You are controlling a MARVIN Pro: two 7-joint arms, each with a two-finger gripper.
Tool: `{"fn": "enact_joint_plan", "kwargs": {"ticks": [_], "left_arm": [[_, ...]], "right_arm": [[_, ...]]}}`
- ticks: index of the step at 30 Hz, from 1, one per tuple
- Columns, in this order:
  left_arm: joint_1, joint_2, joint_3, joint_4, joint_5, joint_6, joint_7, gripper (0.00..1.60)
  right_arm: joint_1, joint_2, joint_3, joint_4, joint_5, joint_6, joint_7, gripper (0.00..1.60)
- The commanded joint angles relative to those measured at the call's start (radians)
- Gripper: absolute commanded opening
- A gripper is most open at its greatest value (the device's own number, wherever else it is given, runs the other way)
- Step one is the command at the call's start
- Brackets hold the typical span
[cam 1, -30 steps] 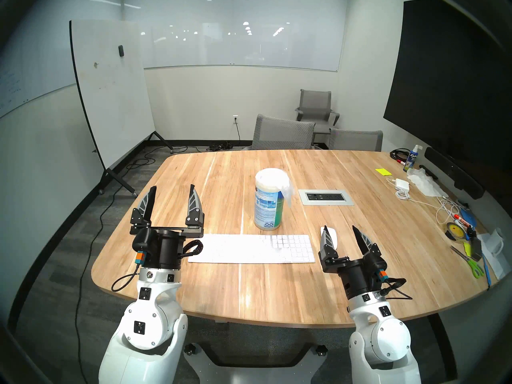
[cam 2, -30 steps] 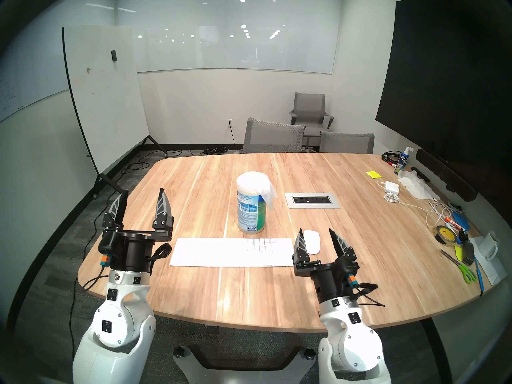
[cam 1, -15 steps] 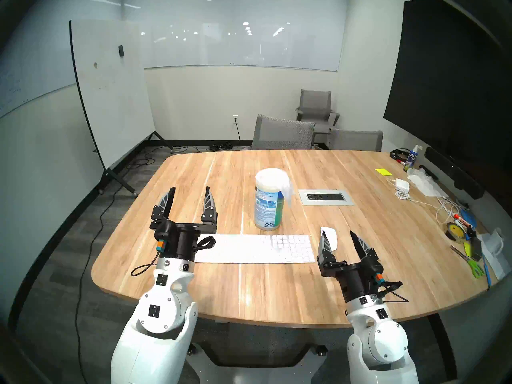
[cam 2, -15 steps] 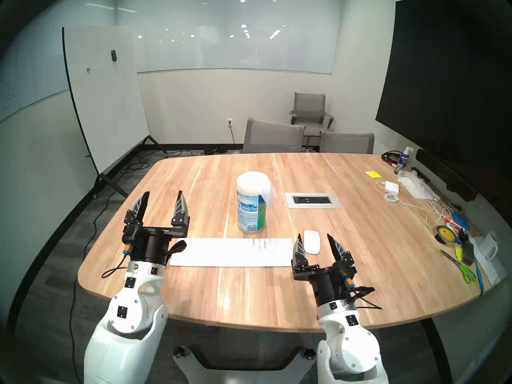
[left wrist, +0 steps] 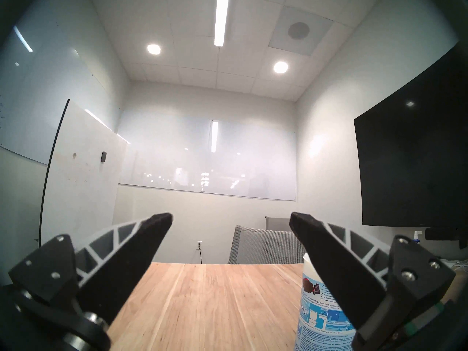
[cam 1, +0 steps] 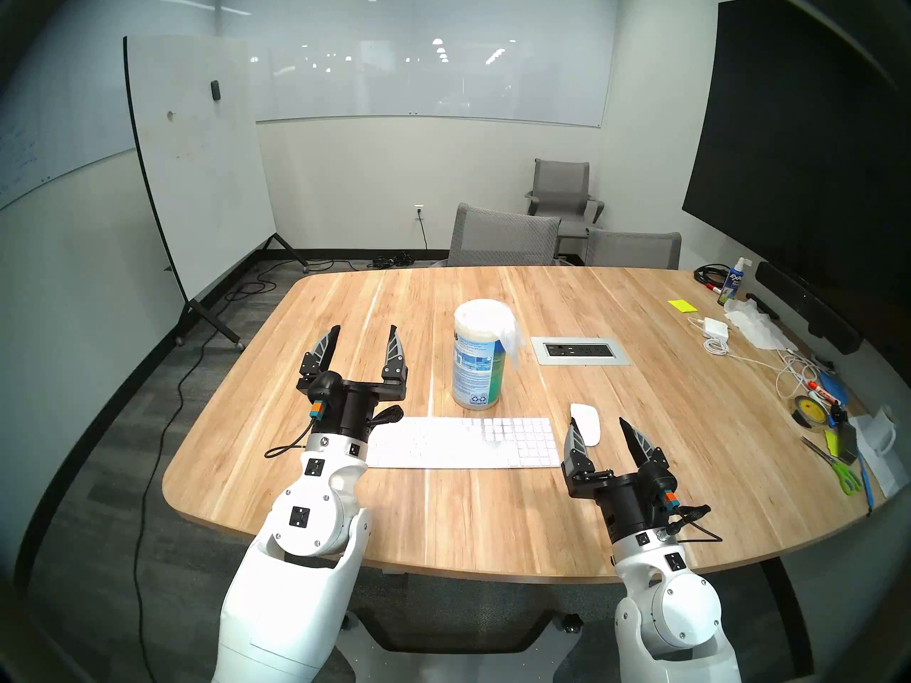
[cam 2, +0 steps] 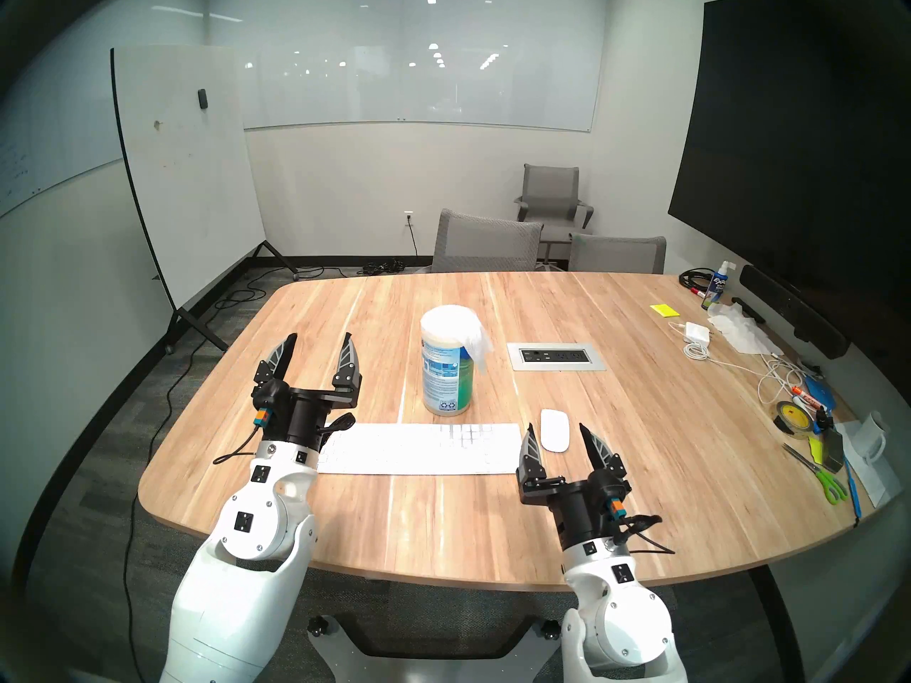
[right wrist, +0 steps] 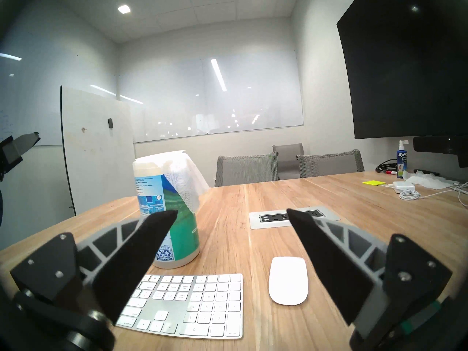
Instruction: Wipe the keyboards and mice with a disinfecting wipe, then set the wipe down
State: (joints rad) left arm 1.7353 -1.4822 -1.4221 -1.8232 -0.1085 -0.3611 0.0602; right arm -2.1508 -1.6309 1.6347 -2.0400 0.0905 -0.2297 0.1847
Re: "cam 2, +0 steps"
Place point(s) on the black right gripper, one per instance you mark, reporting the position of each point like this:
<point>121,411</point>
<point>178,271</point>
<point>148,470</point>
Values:
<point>580,514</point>

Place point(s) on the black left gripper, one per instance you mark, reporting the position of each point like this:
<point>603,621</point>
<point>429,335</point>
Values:
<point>306,418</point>

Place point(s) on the disinfecting wipes canister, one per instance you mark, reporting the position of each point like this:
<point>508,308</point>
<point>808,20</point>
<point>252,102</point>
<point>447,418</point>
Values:
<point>445,383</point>

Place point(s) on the white disinfecting wipe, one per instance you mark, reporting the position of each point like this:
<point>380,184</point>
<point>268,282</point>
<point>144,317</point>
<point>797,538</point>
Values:
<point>478,343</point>

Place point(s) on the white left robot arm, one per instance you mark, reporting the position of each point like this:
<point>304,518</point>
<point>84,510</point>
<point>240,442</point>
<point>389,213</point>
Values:
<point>235,617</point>

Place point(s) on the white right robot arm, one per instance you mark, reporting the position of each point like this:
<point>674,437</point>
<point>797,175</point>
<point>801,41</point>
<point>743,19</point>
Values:
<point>626,617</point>

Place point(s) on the white computer mouse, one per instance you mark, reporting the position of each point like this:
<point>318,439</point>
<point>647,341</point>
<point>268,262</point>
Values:
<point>555,431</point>

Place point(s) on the grey table power outlet box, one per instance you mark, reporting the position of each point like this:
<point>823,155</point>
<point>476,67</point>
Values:
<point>555,356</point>

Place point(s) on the white keyboard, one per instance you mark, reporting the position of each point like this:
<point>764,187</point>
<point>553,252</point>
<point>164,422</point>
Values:
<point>420,448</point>

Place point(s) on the yellow sticky note pad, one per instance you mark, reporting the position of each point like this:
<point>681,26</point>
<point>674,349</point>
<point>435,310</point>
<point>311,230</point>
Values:
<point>664,310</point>

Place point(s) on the white power adapter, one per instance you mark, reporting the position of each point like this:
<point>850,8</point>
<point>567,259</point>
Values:
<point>697,332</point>

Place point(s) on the grey mesh office chair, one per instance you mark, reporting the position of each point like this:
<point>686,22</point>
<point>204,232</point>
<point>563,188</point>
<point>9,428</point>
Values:
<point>615,256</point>
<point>484,242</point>

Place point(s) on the crumpled white tissue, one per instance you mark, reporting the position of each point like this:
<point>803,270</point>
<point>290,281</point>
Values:
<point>741,331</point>

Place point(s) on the whiteboard cleaner spray bottle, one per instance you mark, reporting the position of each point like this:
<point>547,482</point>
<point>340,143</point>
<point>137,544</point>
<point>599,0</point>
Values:
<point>717,290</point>

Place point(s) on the black yellow tape roll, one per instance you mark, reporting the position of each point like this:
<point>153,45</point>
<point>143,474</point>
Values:
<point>793,418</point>

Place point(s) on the mobile whiteboard on stand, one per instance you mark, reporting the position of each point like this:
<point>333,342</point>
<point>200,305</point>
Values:
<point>185,176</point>

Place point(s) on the white marker with red cap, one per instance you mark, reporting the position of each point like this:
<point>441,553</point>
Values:
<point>808,397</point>

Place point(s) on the blue packet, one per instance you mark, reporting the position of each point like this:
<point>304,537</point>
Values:
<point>820,395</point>

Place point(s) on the black table leg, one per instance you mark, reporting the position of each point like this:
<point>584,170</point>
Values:
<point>776,617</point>

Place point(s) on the black felt eraser block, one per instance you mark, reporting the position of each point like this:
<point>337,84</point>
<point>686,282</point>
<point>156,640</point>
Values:
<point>833,450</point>

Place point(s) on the grey office chair with armrests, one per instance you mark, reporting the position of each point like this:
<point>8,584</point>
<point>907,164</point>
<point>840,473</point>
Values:
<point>551,189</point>

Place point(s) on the black video sound bar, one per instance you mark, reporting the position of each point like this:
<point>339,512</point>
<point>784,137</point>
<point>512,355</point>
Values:
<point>790,308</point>

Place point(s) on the blue pen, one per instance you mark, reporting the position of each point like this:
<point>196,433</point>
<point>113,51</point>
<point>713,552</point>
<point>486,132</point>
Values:
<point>852,489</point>

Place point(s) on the white mug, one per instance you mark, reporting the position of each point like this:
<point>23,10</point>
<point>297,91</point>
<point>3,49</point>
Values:
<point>867,436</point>

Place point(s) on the white paper sheet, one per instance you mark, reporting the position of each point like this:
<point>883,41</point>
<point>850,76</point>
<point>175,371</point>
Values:
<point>874,482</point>

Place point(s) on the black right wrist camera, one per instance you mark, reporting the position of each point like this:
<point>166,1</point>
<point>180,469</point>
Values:
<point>613,486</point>

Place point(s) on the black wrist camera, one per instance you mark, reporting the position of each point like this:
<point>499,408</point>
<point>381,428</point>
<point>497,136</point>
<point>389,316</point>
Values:
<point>613,486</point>
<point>267,400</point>

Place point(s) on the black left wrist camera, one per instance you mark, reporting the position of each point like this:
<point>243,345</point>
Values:
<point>267,400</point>

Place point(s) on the large glass wall board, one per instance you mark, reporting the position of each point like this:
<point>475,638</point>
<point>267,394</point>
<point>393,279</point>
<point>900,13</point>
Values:
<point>427,84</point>

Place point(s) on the side wall whiteboard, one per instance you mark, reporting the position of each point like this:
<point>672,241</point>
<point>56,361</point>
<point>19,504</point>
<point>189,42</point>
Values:
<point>35,148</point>

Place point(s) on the large black wall screen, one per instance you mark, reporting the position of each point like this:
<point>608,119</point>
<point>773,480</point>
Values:
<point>783,155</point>

